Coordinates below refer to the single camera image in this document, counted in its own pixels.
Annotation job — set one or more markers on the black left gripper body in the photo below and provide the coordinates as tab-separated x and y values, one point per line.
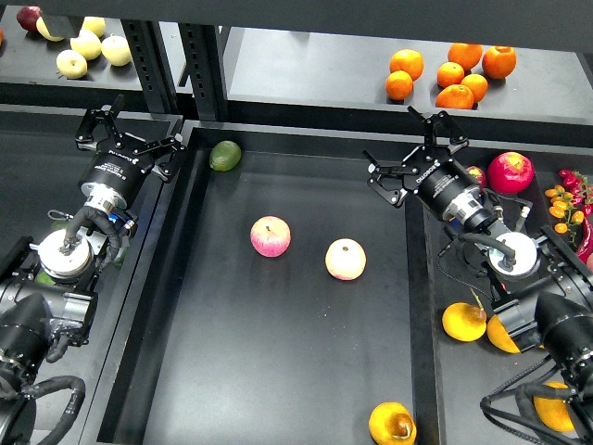
117	173

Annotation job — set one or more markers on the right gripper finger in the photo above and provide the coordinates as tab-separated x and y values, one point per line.
441	131
387	180

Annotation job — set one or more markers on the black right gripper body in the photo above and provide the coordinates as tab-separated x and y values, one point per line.
443	185

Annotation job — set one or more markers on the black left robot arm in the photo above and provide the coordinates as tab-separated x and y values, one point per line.
48	298

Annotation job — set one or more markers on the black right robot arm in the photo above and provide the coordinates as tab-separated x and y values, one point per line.
538	287

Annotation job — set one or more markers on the yellow pear under arm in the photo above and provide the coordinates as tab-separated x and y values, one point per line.
498	336

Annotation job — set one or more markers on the green avocado at tray corner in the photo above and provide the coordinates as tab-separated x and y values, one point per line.
225	156

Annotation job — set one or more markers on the dark green avocado upright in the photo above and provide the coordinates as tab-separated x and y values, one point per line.
121	256

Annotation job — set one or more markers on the green avocado left group top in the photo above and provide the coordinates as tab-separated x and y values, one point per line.
59	225

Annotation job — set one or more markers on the green avocado group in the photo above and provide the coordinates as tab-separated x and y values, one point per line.
59	225
44	278

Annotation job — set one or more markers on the green avocado left group lower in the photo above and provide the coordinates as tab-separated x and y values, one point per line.
44	278

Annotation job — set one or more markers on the yellow pear with stem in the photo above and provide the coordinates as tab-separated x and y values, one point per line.
464	321

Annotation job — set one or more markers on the orange front lowest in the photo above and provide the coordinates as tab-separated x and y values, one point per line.
456	96

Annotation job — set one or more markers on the dark red apple right tray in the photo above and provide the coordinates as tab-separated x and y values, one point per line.
479	175

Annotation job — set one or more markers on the small orange middle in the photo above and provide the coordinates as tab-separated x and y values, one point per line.
449	73

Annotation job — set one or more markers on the orange right middle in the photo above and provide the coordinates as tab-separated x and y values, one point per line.
477	84

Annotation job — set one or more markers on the orange lower left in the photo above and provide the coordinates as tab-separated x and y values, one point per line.
398	85

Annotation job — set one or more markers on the orange top left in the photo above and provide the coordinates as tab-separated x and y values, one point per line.
408	60

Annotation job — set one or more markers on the orange top middle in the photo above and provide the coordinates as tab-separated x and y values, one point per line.
465	55

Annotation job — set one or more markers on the pale yellow apple front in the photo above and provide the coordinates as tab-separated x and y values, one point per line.
71	64

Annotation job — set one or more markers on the orange top right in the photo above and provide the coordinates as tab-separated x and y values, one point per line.
499	62

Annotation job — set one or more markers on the pale yellow pink apple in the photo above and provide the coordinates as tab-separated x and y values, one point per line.
345	259

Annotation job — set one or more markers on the pale yellow apple right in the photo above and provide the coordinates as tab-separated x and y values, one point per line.
116	50

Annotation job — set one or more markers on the pale yellow apple middle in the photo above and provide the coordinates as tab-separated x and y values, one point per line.
87	44

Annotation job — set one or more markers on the pale yellow apple back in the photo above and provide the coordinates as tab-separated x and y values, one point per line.
96	25

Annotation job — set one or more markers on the black shelf upright left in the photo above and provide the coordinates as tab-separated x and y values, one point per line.
152	65

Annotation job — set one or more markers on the black shelf upright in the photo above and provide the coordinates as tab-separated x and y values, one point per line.
204	65
152	65

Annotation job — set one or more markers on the pale yellow apple slice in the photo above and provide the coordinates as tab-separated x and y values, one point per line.
43	30

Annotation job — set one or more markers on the pink red apple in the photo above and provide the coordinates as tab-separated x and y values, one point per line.
270	236

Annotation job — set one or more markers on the black shelf upright right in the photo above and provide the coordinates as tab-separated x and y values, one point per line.
204	65

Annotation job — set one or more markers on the dark red apple shelf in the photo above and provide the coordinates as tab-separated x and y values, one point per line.
27	18

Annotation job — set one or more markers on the cherry tomato bunch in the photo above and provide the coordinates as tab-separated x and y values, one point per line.
570	201

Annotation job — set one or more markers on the black centre tray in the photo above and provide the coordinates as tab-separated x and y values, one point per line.
275	350

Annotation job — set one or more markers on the red chili pepper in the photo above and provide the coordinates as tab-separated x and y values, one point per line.
584	250

